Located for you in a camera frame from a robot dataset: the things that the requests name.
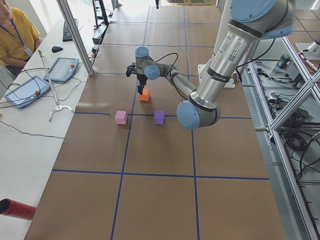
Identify far blue teach pendant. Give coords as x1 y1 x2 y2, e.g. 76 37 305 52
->
48 57 80 83

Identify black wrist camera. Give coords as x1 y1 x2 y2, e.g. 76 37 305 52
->
125 62 137 77

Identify pink foam block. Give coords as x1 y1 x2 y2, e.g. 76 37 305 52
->
114 110 128 125

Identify silver reacher grabber tool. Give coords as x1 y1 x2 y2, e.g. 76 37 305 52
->
37 50 74 122

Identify black computer mouse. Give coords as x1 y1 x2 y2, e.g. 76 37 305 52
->
51 45 63 53

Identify purple foam block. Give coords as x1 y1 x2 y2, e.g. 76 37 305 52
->
153 110 165 125

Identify near blue teach pendant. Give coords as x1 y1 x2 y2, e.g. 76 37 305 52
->
4 75 51 109

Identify black keyboard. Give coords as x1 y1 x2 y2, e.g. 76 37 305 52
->
62 21 73 42

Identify brown paper table mat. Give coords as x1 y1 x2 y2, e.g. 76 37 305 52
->
25 6 286 240

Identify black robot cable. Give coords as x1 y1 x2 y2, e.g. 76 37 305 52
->
152 52 276 98

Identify orange foam block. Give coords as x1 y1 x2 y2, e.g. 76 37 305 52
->
139 88 150 102

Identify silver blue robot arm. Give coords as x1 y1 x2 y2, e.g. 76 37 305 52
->
126 0 296 129

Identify blue teach pendant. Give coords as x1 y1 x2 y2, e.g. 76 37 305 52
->
4 75 51 109
48 57 80 83

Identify person in yellow shirt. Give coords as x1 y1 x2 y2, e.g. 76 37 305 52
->
0 0 42 77

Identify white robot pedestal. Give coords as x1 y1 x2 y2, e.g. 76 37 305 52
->
198 0 246 88

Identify aluminium side frame rail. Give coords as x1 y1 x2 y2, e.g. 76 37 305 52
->
236 24 320 240

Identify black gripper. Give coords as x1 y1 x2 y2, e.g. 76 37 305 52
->
136 74 148 95

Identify aluminium frame post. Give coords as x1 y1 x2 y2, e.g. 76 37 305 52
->
57 0 94 76

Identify red cylinder tube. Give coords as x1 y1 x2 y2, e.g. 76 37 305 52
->
0 198 37 221

